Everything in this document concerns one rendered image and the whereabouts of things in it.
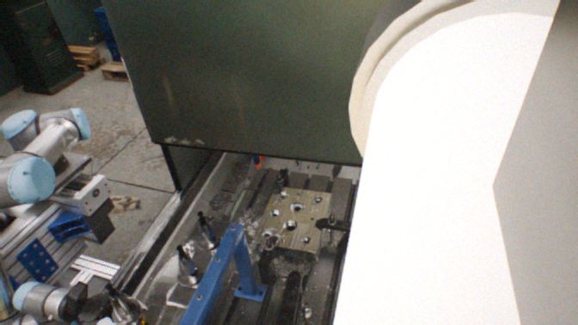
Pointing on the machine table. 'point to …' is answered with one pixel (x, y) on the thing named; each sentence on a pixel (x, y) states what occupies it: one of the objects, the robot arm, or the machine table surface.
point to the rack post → (249, 290)
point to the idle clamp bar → (291, 298)
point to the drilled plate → (295, 248)
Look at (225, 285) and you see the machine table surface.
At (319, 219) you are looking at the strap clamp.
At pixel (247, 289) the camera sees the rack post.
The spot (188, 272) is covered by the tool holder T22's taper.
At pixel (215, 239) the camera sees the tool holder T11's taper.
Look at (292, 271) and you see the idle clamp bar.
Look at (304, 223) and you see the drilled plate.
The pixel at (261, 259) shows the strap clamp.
